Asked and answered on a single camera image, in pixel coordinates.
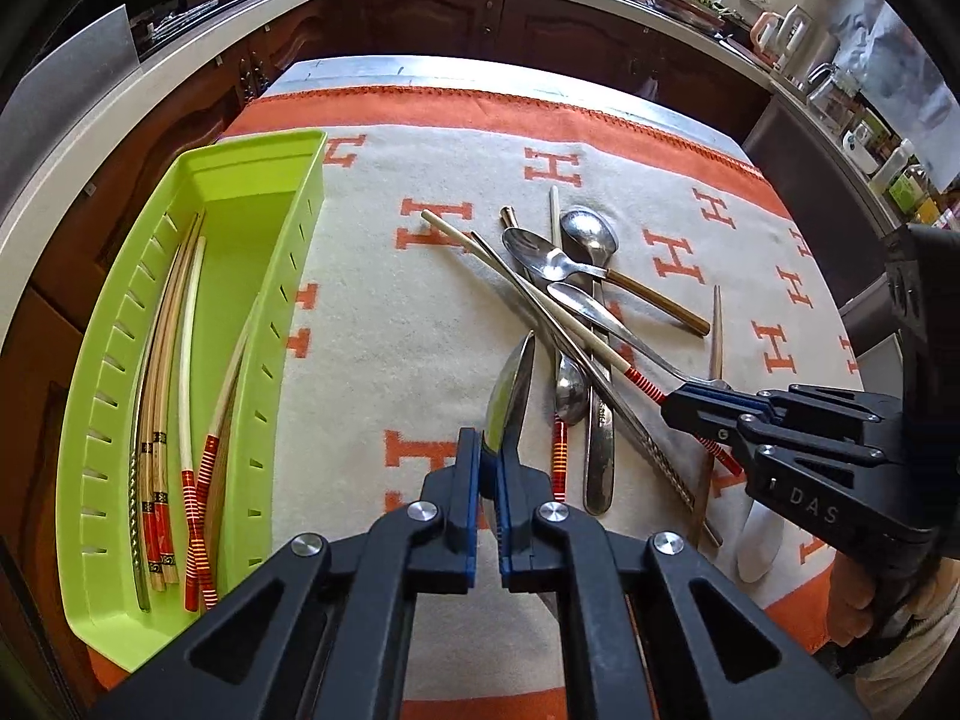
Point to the small steel spoon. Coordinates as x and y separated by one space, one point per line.
571 390

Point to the bamboo chopstick red gold end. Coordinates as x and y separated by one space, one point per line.
159 573

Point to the right hand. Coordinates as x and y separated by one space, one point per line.
849 614

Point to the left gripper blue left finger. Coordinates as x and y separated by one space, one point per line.
461 511

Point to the white chopstick red striped end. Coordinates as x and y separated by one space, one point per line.
559 324

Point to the spoon with wooden handle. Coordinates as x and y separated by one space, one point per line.
590 240

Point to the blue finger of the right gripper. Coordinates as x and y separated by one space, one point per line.
699 409

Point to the stainless steel splash panel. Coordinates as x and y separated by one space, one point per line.
56 94

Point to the white electric kettle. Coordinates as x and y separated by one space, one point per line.
776 37

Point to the dark brown wooden chopstick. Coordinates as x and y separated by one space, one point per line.
217 464

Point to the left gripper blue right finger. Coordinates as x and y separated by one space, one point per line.
518 493

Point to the steel fork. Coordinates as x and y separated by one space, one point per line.
579 303

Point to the silver metal chopstick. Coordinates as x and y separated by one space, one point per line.
139 572

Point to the large steel serving spoon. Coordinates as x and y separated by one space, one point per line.
507 404

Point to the long steel spoon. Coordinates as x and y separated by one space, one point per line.
550 264

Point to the green plastic utensil tray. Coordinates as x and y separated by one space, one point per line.
261 196

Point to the white ceramic soup spoon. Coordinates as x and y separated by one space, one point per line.
759 543

